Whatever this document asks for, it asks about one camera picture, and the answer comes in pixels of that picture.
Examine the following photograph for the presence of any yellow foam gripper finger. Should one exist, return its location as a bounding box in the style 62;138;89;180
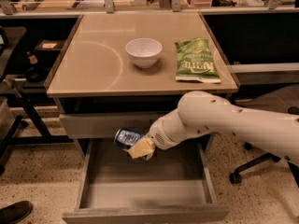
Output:
128;136;156;161

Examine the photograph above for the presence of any blue pepsi can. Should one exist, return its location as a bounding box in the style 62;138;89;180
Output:
114;128;143;149

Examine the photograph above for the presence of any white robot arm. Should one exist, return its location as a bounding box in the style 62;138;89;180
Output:
128;91;299;165

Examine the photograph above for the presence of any open grey middle drawer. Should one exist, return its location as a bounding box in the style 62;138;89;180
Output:
63;139;230;224

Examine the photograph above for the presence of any closed grey top drawer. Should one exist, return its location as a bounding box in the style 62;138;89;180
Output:
59;111;166;139

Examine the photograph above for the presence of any grey drawer cabinet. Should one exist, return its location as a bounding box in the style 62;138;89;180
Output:
43;11;240;224

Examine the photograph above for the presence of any black office chair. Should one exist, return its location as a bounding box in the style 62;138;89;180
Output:
228;83;299;189

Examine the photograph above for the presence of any white ceramic bowl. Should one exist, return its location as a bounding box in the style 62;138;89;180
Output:
125;38;163;68

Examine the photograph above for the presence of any green chip bag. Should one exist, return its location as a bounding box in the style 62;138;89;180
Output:
175;38;221;84

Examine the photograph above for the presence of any dark bottle with label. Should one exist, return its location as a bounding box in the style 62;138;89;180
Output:
27;51;38;66

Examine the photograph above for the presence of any dark brown shoe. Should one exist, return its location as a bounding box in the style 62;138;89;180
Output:
0;201;33;224

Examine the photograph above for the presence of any black desk frame left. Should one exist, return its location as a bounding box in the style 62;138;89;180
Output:
0;26;74;175

